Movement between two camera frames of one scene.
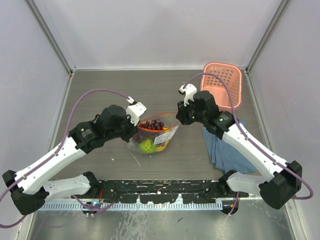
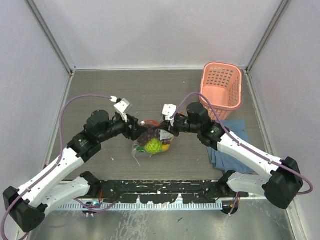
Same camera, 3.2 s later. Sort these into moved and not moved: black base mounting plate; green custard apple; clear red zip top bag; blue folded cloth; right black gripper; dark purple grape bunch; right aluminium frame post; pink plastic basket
Moved: green custard apple; dark purple grape bunch; right black gripper; clear red zip top bag
Not moved: black base mounting plate; pink plastic basket; blue folded cloth; right aluminium frame post
